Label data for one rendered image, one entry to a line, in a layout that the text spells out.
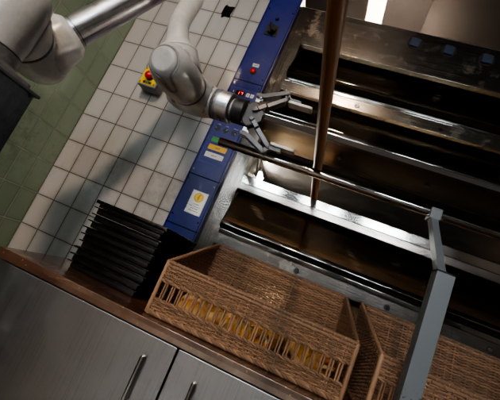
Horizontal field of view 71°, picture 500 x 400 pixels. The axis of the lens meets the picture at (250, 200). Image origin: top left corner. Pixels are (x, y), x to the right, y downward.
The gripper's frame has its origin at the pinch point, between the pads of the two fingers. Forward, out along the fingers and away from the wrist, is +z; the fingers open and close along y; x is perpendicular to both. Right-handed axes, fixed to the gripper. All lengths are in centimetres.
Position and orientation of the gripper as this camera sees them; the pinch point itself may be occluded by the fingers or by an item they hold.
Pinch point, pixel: (299, 130)
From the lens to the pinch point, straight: 100.9
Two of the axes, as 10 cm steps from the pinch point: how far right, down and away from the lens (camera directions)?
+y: -3.9, 9.0, -2.0
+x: -1.4, -2.7, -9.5
